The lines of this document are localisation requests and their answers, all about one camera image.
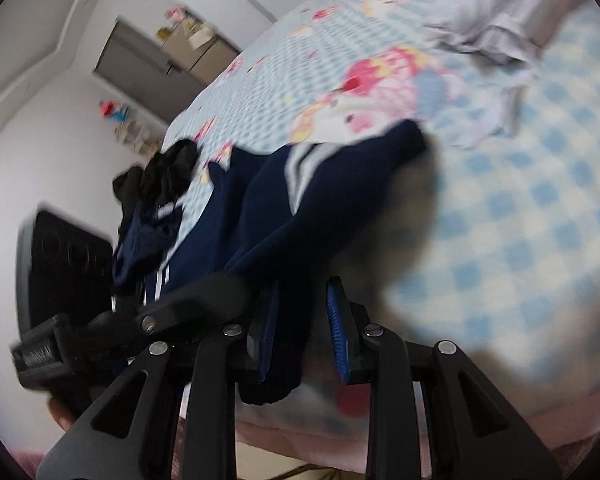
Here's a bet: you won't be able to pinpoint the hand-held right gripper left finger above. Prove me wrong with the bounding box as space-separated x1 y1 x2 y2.
37 280 282 480

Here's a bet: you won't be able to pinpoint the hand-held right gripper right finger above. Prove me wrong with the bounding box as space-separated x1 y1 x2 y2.
326 276 563 480

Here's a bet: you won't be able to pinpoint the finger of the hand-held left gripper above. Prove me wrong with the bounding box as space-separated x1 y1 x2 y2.
87 274 252 358

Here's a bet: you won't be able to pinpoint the navy striped pants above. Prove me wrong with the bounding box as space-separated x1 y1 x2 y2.
155 120 429 407

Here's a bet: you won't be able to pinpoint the navy striped top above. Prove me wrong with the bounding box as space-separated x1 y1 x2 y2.
112 200 187 297

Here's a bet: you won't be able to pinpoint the black garment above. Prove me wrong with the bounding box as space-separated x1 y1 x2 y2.
112 139 202 222

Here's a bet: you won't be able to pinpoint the white shelf rack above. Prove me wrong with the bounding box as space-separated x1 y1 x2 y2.
114 116 164 157

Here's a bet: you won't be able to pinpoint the red and blue plush toy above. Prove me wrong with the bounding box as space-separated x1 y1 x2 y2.
98 99 132 124

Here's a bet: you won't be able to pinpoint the checked cartoon print blanket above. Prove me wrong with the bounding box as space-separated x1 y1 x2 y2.
164 0 600 461

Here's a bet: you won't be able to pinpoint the grey door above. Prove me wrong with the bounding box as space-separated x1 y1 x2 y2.
94 19 207 127

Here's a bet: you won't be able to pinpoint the beige cabinet with items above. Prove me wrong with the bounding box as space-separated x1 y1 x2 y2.
160 24 242 87

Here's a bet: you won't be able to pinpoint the white handbag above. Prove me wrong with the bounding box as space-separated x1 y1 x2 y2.
187 24 217 49

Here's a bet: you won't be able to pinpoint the folded grey garment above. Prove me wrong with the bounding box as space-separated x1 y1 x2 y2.
424 0 587 150

